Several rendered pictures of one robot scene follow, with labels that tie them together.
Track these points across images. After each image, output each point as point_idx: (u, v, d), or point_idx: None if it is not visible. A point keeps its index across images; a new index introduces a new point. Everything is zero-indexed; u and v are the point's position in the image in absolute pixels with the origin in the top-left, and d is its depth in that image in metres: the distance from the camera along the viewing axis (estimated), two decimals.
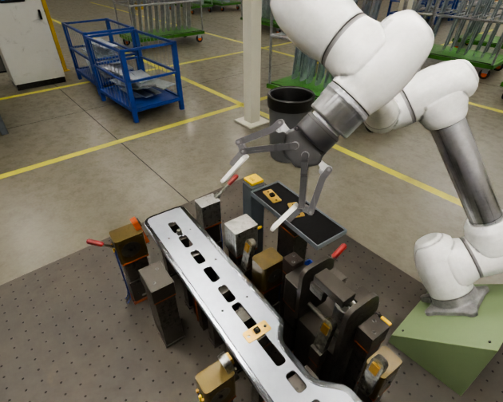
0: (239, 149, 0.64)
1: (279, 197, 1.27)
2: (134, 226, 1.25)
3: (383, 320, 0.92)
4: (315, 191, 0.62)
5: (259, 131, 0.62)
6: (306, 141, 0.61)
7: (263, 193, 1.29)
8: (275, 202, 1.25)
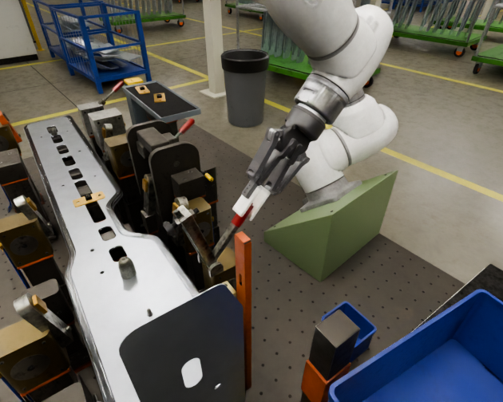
0: (255, 181, 0.63)
1: (148, 90, 1.23)
2: None
3: (206, 176, 0.89)
4: (291, 175, 0.68)
5: (266, 155, 0.61)
6: (300, 135, 0.64)
7: (135, 88, 1.26)
8: (142, 92, 1.21)
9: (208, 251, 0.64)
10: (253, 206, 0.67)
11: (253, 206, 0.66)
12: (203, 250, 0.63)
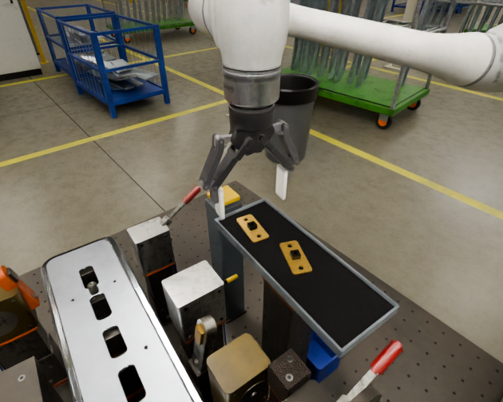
0: (211, 188, 0.59)
1: (265, 230, 0.70)
2: None
3: None
4: (289, 148, 0.62)
5: (212, 164, 0.56)
6: None
7: (237, 222, 0.72)
8: (258, 240, 0.68)
9: None
10: None
11: None
12: None
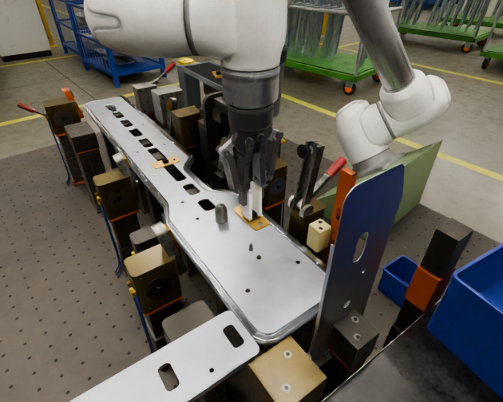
0: (241, 191, 0.63)
1: (265, 218, 0.68)
2: (65, 94, 1.31)
3: None
4: (272, 159, 0.63)
5: (231, 173, 0.58)
6: None
7: (235, 212, 0.70)
8: (260, 228, 0.66)
9: (312, 189, 0.74)
10: (345, 163, 0.79)
11: (346, 163, 0.78)
12: (310, 186, 0.73)
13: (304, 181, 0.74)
